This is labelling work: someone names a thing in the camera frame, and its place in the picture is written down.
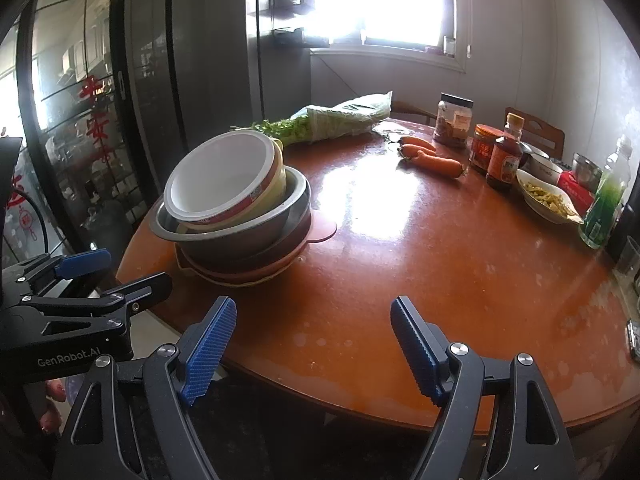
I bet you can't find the black glass door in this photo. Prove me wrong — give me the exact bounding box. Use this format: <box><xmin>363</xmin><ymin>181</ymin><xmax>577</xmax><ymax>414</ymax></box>
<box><xmin>12</xmin><ymin>0</ymin><xmax>133</xmax><ymax>271</ymax></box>

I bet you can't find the glass jar with black lid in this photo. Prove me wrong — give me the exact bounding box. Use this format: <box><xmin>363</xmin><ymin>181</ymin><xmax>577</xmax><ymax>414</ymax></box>
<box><xmin>433</xmin><ymin>92</ymin><xmax>474</xmax><ymax>149</ymax></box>

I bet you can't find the wooden chair with curved back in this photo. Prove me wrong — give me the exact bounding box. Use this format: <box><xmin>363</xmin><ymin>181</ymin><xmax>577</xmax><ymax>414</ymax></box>
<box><xmin>389</xmin><ymin>101</ymin><xmax>436</xmax><ymax>123</ymax></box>

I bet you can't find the brown sauce bottle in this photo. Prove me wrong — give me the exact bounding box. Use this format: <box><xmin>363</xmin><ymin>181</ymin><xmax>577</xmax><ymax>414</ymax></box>
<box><xmin>486</xmin><ymin>112</ymin><xmax>524</xmax><ymax>192</ymax></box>

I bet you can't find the green drink bottle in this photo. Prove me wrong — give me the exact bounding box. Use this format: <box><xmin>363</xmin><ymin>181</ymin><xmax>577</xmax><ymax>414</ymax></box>
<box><xmin>578</xmin><ymin>135</ymin><xmax>633</xmax><ymax>250</ymax></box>

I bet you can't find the red packet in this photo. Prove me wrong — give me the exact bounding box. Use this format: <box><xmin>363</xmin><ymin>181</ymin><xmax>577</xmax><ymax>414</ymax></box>
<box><xmin>556</xmin><ymin>170</ymin><xmax>597</xmax><ymax>211</ymax></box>

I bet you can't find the black thermos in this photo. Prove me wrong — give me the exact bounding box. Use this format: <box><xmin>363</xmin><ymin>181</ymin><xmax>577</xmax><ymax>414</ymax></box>
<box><xmin>606</xmin><ymin>175</ymin><xmax>638</xmax><ymax>256</ymax></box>

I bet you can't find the small steel bowl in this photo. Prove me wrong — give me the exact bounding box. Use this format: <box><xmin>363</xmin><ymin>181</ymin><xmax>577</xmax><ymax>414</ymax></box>
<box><xmin>517</xmin><ymin>140</ymin><xmax>541</xmax><ymax>170</ymax></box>

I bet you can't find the red instant noodle cup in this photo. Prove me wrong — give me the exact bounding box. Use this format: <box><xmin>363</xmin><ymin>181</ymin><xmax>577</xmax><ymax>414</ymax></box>
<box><xmin>163</xmin><ymin>130</ymin><xmax>287</xmax><ymax>223</ymax></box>

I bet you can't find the wire rack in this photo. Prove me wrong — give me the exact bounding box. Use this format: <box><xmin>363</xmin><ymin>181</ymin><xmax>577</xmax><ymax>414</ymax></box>
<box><xmin>267</xmin><ymin>0</ymin><xmax>321</xmax><ymax>48</ymax></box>

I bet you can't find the large steel bowl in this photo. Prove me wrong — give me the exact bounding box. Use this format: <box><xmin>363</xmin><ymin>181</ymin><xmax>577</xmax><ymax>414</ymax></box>
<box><xmin>151</xmin><ymin>165</ymin><xmax>312</xmax><ymax>256</ymax></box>

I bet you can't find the white dish with food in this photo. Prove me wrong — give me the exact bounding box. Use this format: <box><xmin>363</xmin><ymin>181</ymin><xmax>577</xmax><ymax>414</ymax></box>
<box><xmin>515</xmin><ymin>168</ymin><xmax>585</xmax><ymax>226</ymax></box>

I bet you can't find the black cable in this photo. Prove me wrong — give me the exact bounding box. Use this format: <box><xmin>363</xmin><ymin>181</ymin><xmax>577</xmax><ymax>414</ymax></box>
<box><xmin>20</xmin><ymin>194</ymin><xmax>51</xmax><ymax>257</ymax></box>

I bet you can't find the clear glass cup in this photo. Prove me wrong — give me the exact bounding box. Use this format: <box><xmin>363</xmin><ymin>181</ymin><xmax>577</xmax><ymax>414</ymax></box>
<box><xmin>614</xmin><ymin>235</ymin><xmax>640</xmax><ymax>277</ymax></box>

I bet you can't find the grey refrigerator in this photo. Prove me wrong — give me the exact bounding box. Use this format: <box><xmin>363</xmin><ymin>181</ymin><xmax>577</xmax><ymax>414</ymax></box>
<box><xmin>127</xmin><ymin>0</ymin><xmax>313</xmax><ymax>211</ymax></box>

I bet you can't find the window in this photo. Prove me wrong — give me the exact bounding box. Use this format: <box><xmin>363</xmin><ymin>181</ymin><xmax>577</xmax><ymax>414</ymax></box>
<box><xmin>305</xmin><ymin>0</ymin><xmax>473</xmax><ymax>68</ymax></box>

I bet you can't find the red chili sauce jar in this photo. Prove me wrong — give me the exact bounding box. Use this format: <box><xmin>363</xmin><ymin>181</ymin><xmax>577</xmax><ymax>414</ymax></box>
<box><xmin>469</xmin><ymin>124</ymin><xmax>507</xmax><ymax>173</ymax></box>

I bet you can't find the person's left hand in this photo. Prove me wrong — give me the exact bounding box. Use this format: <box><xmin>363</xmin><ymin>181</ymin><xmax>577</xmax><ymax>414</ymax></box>
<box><xmin>40</xmin><ymin>377</ymin><xmax>68</xmax><ymax>435</ymax></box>

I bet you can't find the long orange carrot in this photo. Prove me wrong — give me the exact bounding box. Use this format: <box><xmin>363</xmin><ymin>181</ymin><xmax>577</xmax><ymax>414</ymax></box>
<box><xmin>409</xmin><ymin>151</ymin><xmax>463</xmax><ymax>179</ymax></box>

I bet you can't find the silver metal object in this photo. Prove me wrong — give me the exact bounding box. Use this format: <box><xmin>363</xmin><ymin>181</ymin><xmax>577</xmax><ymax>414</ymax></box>
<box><xmin>625</xmin><ymin>320</ymin><xmax>640</xmax><ymax>363</ymax></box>

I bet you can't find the pink bear-shaped plate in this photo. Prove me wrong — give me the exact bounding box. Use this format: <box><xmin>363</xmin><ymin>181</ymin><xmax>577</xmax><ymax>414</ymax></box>
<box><xmin>177</xmin><ymin>210</ymin><xmax>338</xmax><ymax>286</ymax></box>

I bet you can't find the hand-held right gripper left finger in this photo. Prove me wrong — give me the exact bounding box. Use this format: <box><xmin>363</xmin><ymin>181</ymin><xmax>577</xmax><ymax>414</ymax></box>
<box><xmin>52</xmin><ymin>296</ymin><xmax>238</xmax><ymax>480</ymax></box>

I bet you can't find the steel cup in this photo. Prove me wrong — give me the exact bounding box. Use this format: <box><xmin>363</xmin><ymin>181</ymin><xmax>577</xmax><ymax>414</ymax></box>
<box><xmin>571</xmin><ymin>152</ymin><xmax>603</xmax><ymax>188</ymax></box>

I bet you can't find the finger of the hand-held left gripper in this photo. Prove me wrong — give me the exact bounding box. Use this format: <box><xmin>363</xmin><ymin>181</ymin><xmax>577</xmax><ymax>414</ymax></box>
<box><xmin>21</xmin><ymin>272</ymin><xmax>173</xmax><ymax>337</ymax></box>
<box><xmin>2</xmin><ymin>248</ymin><xmax>112</xmax><ymax>302</ymax></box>

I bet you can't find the celery in plastic bag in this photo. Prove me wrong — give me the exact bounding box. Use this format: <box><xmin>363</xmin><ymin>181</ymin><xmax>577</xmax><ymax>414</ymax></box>
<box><xmin>230</xmin><ymin>91</ymin><xmax>393</xmax><ymax>147</ymax></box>

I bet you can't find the yellow bowl with handle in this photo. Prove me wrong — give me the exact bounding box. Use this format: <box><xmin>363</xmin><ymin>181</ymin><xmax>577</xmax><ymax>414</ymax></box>
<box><xmin>172</xmin><ymin>137</ymin><xmax>289</xmax><ymax>233</ymax></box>

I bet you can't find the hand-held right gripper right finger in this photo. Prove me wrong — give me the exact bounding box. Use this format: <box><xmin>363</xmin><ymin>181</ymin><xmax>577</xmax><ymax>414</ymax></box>
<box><xmin>390</xmin><ymin>296</ymin><xmax>576</xmax><ymax>480</ymax></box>

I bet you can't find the white ceramic bowl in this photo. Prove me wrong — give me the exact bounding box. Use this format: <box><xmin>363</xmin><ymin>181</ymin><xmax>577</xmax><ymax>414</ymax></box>
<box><xmin>527</xmin><ymin>150</ymin><xmax>565</xmax><ymax>186</ymax></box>

